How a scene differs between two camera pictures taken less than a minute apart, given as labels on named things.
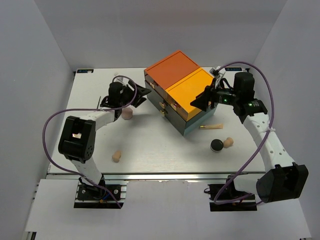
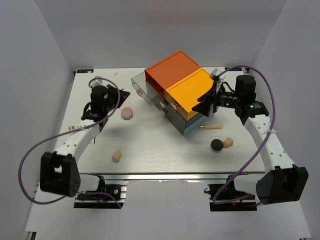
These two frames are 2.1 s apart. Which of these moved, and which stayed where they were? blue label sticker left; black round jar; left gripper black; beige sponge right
Moved: left gripper black
Stayed: beige sponge right; black round jar; blue label sticker left
